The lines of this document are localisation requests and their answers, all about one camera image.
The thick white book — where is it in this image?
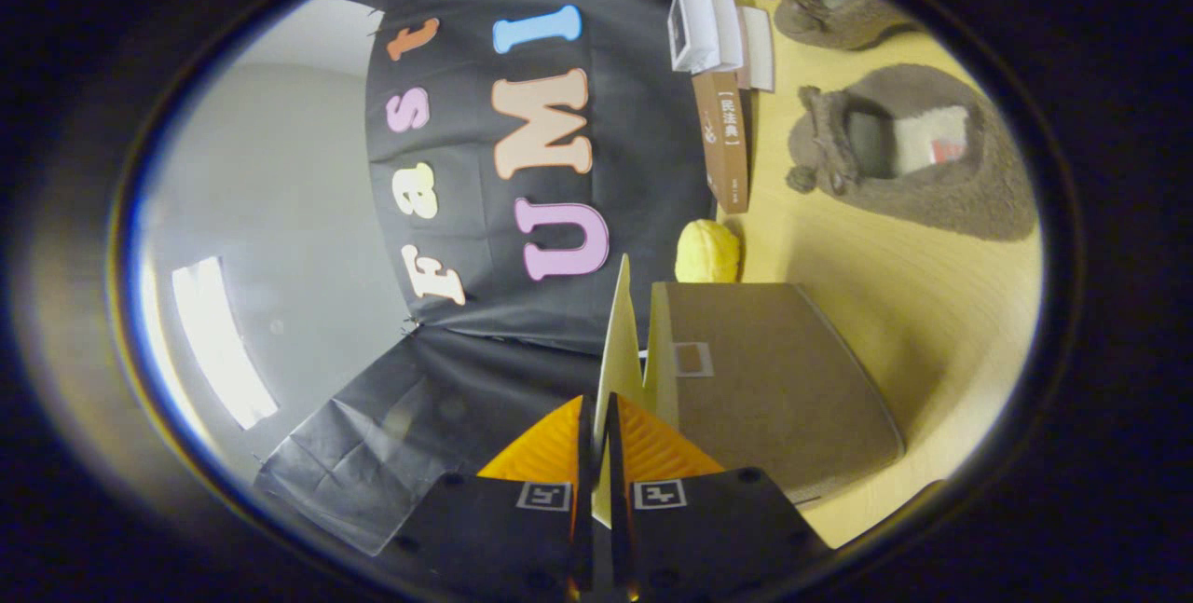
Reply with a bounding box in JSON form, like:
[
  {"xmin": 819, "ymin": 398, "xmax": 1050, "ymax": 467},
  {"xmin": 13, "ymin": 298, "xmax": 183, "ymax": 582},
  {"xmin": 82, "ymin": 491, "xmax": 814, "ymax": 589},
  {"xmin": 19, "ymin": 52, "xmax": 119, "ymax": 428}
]
[{"xmin": 711, "ymin": 0, "xmax": 747, "ymax": 73}]

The beige fabric storage box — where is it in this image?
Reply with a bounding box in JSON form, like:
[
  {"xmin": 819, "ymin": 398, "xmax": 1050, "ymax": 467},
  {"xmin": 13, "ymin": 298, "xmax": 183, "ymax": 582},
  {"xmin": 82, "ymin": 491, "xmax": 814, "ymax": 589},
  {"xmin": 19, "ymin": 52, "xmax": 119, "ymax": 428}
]
[{"xmin": 592, "ymin": 254, "xmax": 905, "ymax": 529}]

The yellow plush toy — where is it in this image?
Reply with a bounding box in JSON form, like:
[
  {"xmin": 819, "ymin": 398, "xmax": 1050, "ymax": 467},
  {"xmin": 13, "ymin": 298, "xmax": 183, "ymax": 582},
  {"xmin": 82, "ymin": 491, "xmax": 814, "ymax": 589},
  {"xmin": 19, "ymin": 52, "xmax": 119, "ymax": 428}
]
[{"xmin": 676, "ymin": 219, "xmax": 742, "ymax": 284}]

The pink cover book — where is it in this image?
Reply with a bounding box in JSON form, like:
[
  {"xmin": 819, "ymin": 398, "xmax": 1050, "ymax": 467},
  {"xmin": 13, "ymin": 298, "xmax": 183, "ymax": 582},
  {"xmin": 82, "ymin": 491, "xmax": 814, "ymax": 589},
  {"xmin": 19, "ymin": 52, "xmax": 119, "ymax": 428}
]
[{"xmin": 739, "ymin": 7, "xmax": 775, "ymax": 92}]

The white book dark photo cover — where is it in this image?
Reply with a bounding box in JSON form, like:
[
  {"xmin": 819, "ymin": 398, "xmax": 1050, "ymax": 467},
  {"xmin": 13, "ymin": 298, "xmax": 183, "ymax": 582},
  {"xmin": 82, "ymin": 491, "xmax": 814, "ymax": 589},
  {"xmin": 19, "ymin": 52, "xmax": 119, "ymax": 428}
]
[{"xmin": 668, "ymin": 0, "xmax": 720, "ymax": 75}]

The brown cover book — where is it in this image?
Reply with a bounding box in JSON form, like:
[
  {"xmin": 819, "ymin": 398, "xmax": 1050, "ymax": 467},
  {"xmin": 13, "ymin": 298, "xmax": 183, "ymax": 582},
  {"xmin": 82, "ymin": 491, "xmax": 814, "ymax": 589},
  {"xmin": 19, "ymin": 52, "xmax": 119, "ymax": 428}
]
[{"xmin": 692, "ymin": 72, "xmax": 751, "ymax": 214}]

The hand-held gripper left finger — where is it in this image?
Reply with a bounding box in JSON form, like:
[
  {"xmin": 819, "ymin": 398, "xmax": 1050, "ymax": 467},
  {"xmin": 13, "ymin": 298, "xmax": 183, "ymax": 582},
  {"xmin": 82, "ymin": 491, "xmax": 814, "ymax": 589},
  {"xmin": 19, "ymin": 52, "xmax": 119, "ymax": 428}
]
[{"xmin": 377, "ymin": 393, "xmax": 595, "ymax": 599}]

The brown fuzzy shoe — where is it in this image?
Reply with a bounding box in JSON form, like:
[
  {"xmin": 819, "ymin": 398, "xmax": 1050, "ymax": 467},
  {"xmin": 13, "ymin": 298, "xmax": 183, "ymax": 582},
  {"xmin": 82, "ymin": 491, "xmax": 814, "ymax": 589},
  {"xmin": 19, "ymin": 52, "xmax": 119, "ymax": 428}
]
[
  {"xmin": 786, "ymin": 62, "xmax": 1037, "ymax": 242},
  {"xmin": 753, "ymin": 0, "xmax": 919, "ymax": 51}
]

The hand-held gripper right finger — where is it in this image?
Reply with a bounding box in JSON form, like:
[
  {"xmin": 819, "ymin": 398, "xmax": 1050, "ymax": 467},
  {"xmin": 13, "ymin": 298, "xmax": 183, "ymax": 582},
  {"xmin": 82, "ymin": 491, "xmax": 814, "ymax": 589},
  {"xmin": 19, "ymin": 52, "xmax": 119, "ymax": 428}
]
[{"xmin": 608, "ymin": 391, "xmax": 830, "ymax": 599}]

